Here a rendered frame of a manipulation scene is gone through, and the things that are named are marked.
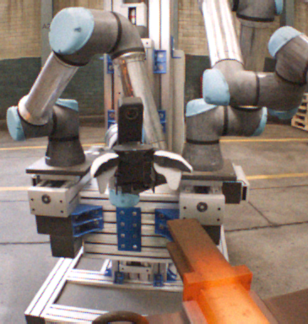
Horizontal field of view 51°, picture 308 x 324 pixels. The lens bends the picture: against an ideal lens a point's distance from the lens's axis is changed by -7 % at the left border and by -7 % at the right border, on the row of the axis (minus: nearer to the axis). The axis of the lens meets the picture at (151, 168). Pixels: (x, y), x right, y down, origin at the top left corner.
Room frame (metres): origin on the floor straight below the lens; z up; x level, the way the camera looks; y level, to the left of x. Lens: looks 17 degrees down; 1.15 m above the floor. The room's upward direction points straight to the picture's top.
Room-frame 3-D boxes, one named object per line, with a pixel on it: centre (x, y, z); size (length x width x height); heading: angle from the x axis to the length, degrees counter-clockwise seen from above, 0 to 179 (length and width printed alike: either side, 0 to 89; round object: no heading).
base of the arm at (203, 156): (1.14, -0.18, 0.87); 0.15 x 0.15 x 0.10
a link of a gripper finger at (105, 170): (0.52, 0.08, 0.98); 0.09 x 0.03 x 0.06; 155
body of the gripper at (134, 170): (0.63, 0.04, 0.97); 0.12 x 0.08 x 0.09; 11
